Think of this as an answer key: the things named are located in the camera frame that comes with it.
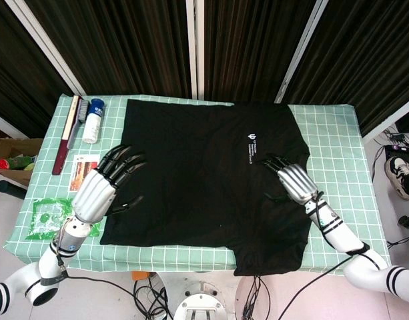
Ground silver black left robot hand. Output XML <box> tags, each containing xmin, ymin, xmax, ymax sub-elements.
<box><xmin>71</xmin><ymin>144</ymin><xmax>148</xmax><ymax>231</ymax></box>

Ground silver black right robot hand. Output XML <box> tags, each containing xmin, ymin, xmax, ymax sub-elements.
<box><xmin>262</xmin><ymin>153</ymin><xmax>320</xmax><ymax>206</ymax></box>

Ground green plastic packet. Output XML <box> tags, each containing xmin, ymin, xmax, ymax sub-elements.
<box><xmin>25</xmin><ymin>197</ymin><xmax>101</xmax><ymax>241</ymax></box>

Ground black t-shirt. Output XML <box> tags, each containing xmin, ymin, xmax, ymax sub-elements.
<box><xmin>100</xmin><ymin>99</ymin><xmax>312</xmax><ymax>277</ymax></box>

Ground round white robot base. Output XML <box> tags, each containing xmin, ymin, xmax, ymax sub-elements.
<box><xmin>173</xmin><ymin>279</ymin><xmax>237</xmax><ymax>320</ymax></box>

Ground printed photo card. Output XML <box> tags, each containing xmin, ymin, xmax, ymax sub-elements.
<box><xmin>68</xmin><ymin>154</ymin><xmax>101</xmax><ymax>193</ymax></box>

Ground green checked tablecloth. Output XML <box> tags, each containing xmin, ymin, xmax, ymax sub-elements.
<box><xmin>3</xmin><ymin>93</ymin><xmax>392</xmax><ymax>276</ymax></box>

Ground maroon cream long flat stick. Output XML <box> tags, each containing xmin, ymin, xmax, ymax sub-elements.
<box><xmin>51</xmin><ymin>95</ymin><xmax>82</xmax><ymax>176</ymax></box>

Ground white bottle blue cap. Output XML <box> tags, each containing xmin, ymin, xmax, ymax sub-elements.
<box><xmin>82</xmin><ymin>98</ymin><xmax>105</xmax><ymax>145</ymax></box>

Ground grey brush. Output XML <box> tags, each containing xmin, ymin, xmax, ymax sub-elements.
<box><xmin>66</xmin><ymin>99</ymin><xmax>91</xmax><ymax>150</ymax></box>

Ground green snack bag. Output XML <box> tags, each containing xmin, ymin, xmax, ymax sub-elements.
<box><xmin>7</xmin><ymin>155</ymin><xmax>37</xmax><ymax>172</ymax></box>

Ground black cylinder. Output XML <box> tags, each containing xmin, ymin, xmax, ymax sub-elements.
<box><xmin>0</xmin><ymin>180</ymin><xmax>27</xmax><ymax>200</ymax></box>

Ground brown cardboard box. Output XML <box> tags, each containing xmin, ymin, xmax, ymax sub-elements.
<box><xmin>0</xmin><ymin>125</ymin><xmax>44</xmax><ymax>187</ymax></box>

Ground white black sneaker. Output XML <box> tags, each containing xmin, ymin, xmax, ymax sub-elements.
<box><xmin>385</xmin><ymin>156</ymin><xmax>409</xmax><ymax>201</ymax></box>

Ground black electronic box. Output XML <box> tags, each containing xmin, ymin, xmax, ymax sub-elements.
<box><xmin>385</xmin><ymin>145</ymin><xmax>409</xmax><ymax>160</ymax></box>

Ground dark pleated curtain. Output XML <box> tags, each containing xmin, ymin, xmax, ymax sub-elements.
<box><xmin>0</xmin><ymin>0</ymin><xmax>73</xmax><ymax>137</ymax></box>
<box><xmin>284</xmin><ymin>0</ymin><xmax>409</xmax><ymax>137</ymax></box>
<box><xmin>23</xmin><ymin>0</ymin><xmax>191</xmax><ymax>97</ymax></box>
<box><xmin>203</xmin><ymin>0</ymin><xmax>317</xmax><ymax>103</ymax></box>

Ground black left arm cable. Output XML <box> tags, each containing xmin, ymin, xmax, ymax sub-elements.
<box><xmin>55</xmin><ymin>229</ymin><xmax>138</xmax><ymax>294</ymax></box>

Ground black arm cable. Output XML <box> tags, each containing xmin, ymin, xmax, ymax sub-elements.
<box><xmin>55</xmin><ymin>229</ymin><xmax>138</xmax><ymax>294</ymax></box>
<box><xmin>279</xmin><ymin>246</ymin><xmax>382</xmax><ymax>320</ymax></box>

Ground tangled black floor cables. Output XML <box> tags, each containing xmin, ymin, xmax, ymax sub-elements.
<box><xmin>372</xmin><ymin>128</ymin><xmax>409</xmax><ymax>183</ymax></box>

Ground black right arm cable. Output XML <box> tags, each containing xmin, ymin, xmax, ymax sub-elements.
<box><xmin>279</xmin><ymin>246</ymin><xmax>382</xmax><ymax>320</ymax></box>

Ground white frame post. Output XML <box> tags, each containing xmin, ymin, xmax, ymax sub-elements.
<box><xmin>185</xmin><ymin>0</ymin><xmax>205</xmax><ymax>99</ymax></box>
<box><xmin>0</xmin><ymin>109</ymin><xmax>27</xmax><ymax>139</ymax></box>
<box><xmin>274</xmin><ymin>0</ymin><xmax>328</xmax><ymax>103</ymax></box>
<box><xmin>5</xmin><ymin>0</ymin><xmax>87</xmax><ymax>96</ymax></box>
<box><xmin>362</xmin><ymin>95</ymin><xmax>409</xmax><ymax>144</ymax></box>

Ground black floor cable bundle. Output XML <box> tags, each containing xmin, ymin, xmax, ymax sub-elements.
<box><xmin>133</xmin><ymin>271</ymin><xmax>174</xmax><ymax>320</ymax></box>

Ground black hanging cable bundle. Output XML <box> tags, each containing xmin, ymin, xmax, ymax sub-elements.
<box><xmin>242</xmin><ymin>275</ymin><xmax>270</xmax><ymax>320</ymax></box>

